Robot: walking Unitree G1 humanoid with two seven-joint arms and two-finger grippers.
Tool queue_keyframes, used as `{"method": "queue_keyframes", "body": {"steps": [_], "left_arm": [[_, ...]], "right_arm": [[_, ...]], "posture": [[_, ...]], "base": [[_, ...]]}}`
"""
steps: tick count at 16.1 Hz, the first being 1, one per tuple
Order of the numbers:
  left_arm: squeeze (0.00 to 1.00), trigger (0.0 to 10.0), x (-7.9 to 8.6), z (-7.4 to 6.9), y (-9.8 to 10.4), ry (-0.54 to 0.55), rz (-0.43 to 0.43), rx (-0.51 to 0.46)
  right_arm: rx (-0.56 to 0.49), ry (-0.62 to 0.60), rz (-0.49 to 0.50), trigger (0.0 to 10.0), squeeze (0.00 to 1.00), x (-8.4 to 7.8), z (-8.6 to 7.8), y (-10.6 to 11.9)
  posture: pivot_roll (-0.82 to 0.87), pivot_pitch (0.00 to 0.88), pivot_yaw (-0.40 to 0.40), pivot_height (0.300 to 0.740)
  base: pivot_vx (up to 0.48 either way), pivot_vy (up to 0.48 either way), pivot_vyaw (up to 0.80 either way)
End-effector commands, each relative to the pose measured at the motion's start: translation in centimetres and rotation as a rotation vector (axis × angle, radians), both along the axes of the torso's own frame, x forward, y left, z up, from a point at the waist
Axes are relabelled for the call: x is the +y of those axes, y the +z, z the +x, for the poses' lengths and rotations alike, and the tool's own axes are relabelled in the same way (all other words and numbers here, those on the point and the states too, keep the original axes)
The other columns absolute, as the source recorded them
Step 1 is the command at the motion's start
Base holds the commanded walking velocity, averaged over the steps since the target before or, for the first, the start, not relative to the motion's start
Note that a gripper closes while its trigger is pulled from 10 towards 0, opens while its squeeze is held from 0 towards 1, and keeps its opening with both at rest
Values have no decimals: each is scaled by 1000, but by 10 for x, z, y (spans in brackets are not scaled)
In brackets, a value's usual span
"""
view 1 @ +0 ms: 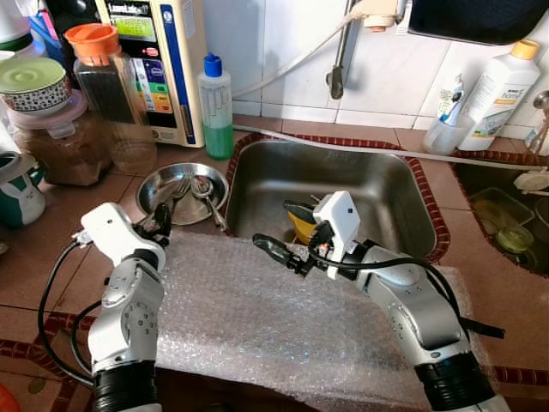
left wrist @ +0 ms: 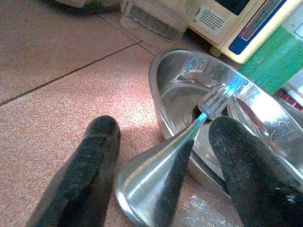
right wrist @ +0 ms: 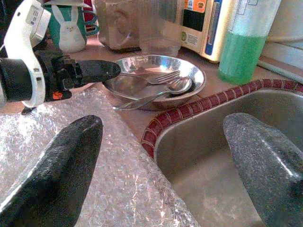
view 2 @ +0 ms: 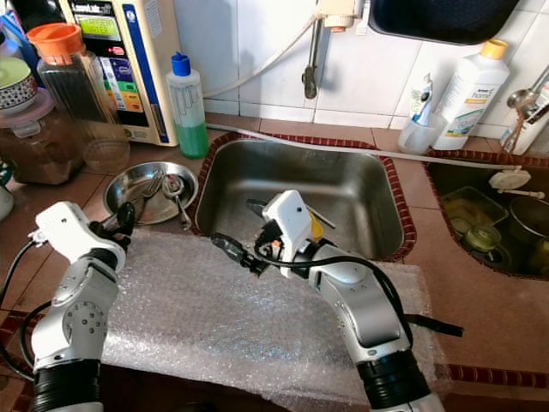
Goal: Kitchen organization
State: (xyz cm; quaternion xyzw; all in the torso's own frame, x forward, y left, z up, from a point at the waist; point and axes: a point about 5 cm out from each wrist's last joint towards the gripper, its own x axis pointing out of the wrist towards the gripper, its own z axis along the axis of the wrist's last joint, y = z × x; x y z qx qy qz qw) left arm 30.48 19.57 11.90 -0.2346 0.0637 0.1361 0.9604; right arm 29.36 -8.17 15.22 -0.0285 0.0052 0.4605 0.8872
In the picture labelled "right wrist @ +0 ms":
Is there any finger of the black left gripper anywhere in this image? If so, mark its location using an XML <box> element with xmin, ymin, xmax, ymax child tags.
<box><xmin>79</xmin><ymin>60</ymin><xmax>122</xmax><ymax>83</ymax></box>

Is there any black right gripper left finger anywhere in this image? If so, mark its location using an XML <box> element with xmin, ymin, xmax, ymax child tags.
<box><xmin>0</xmin><ymin>114</ymin><xmax>104</xmax><ymax>227</ymax></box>

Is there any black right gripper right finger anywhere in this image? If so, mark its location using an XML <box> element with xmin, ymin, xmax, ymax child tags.
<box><xmin>222</xmin><ymin>113</ymin><xmax>303</xmax><ymax>227</ymax></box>

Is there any steel fork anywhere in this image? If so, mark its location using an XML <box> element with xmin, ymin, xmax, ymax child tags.
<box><xmin>118</xmin><ymin>70</ymin><xmax>181</xmax><ymax>85</ymax></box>

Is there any steel spoon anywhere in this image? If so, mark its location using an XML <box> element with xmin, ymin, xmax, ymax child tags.
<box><xmin>113</xmin><ymin>77</ymin><xmax>193</xmax><ymax>111</ymax></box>

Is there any round steel bowl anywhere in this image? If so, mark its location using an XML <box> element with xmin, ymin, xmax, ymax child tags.
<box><xmin>104</xmin><ymin>54</ymin><xmax>206</xmax><ymax>111</ymax></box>

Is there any green mug with white bunny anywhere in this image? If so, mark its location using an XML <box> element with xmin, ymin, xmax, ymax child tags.
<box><xmin>44</xmin><ymin>3</ymin><xmax>100</xmax><ymax>53</ymax></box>

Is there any clear jar with brown contents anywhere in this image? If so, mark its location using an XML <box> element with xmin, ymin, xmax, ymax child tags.
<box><xmin>96</xmin><ymin>0</ymin><xmax>143</xmax><ymax>50</ymax></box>

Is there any clear jar with orange lid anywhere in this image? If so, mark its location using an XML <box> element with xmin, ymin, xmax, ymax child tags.
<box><xmin>139</xmin><ymin>0</ymin><xmax>183</xmax><ymax>57</ymax></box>

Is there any clear bubble wrap sheet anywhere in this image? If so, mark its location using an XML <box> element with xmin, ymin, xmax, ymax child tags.
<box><xmin>0</xmin><ymin>87</ymin><xmax>204</xmax><ymax>227</ymax></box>

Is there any steel sink basin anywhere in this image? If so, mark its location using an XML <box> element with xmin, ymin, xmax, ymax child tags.
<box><xmin>153</xmin><ymin>89</ymin><xmax>303</xmax><ymax>227</ymax></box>

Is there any cream water ionizer appliance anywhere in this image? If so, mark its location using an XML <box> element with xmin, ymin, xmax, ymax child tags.
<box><xmin>179</xmin><ymin>0</ymin><xmax>240</xmax><ymax>64</ymax></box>

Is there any green liquid bottle blue cap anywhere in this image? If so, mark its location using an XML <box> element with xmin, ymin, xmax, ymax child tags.
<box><xmin>217</xmin><ymin>0</ymin><xmax>282</xmax><ymax>85</ymax></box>

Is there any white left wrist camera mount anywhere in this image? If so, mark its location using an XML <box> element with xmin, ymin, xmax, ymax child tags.
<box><xmin>3</xmin><ymin>0</ymin><xmax>52</xmax><ymax>108</ymax></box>

